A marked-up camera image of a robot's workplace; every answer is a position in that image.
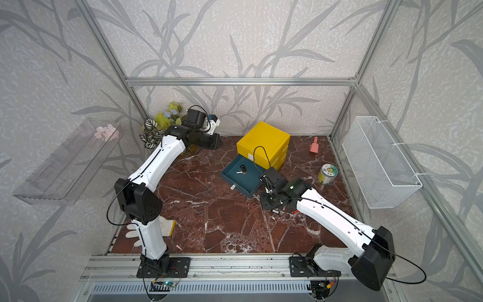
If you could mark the clear acrylic wall shelf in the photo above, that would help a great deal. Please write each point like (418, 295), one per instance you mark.
(63, 177)

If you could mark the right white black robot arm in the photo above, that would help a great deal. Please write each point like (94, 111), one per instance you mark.
(368, 253)

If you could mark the artificial potted plant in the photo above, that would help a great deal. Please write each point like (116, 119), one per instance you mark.
(160, 126)

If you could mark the yellow drawer cabinet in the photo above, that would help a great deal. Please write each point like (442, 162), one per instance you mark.
(265, 145)

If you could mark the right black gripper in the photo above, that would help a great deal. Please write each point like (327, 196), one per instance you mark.
(265, 206)

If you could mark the teal drawer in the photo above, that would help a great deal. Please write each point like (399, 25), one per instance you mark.
(247, 184)

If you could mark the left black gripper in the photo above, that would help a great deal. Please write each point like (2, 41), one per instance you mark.
(214, 145)

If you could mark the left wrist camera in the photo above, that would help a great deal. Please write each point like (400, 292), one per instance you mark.
(213, 122)

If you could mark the white work glove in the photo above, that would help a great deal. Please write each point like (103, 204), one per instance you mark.
(168, 226)

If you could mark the white wire basket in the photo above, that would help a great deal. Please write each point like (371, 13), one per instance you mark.
(384, 175)

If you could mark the pink plastic scoop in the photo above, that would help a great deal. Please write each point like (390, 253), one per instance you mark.
(314, 147)

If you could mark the aluminium front rail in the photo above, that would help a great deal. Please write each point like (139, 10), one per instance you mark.
(203, 267)

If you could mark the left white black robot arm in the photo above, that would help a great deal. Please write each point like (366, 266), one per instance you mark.
(136, 194)

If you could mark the aluminium frame crossbar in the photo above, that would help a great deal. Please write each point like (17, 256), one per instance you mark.
(240, 81)

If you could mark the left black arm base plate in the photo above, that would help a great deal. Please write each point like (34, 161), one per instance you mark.
(173, 267)

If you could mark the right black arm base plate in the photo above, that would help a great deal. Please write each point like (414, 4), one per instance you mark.
(303, 267)

